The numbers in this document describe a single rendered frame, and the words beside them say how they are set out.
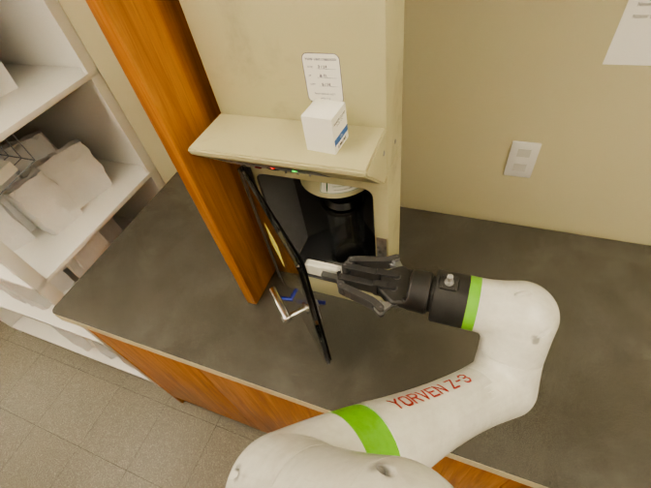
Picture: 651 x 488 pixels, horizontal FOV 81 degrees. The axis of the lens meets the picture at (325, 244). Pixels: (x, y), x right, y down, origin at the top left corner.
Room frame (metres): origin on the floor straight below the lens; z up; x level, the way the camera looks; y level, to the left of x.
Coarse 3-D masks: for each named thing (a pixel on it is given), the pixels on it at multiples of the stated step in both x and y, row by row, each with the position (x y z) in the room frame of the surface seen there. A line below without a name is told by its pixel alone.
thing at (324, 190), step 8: (304, 184) 0.65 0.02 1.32; (312, 184) 0.63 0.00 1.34; (320, 184) 0.62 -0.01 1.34; (328, 184) 0.61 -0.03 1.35; (312, 192) 0.63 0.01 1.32; (320, 192) 0.61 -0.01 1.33; (328, 192) 0.61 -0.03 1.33; (336, 192) 0.60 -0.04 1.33; (344, 192) 0.60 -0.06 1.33; (352, 192) 0.60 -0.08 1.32
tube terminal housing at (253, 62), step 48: (192, 0) 0.67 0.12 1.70; (240, 0) 0.63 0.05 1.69; (288, 0) 0.59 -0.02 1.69; (336, 0) 0.56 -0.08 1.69; (384, 0) 0.53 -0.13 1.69; (240, 48) 0.64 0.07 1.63; (288, 48) 0.60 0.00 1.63; (336, 48) 0.56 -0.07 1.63; (384, 48) 0.53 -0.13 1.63; (240, 96) 0.66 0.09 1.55; (288, 96) 0.61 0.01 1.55; (384, 96) 0.53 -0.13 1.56; (384, 192) 0.53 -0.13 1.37; (336, 288) 0.60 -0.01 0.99
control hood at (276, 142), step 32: (224, 128) 0.62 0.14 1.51; (256, 128) 0.60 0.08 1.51; (288, 128) 0.58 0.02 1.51; (352, 128) 0.54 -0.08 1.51; (384, 128) 0.53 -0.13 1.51; (256, 160) 0.52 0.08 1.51; (288, 160) 0.49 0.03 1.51; (320, 160) 0.48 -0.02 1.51; (352, 160) 0.46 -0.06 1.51; (384, 160) 0.51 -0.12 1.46
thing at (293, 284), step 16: (256, 192) 0.58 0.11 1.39; (256, 208) 0.63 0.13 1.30; (272, 224) 0.48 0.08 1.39; (288, 256) 0.42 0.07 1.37; (288, 272) 0.49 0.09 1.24; (288, 288) 0.58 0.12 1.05; (304, 288) 0.38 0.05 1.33; (304, 304) 0.42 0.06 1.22; (304, 320) 0.50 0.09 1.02; (320, 336) 0.38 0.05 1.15
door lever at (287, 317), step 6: (270, 288) 0.48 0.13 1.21; (276, 294) 0.46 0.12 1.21; (276, 300) 0.45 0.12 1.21; (282, 300) 0.45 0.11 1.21; (282, 306) 0.43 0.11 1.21; (282, 312) 0.42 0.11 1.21; (288, 312) 0.41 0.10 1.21; (294, 312) 0.41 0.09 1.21; (300, 312) 0.41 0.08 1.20; (306, 312) 0.41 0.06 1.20; (282, 318) 0.40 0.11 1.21; (288, 318) 0.40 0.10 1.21
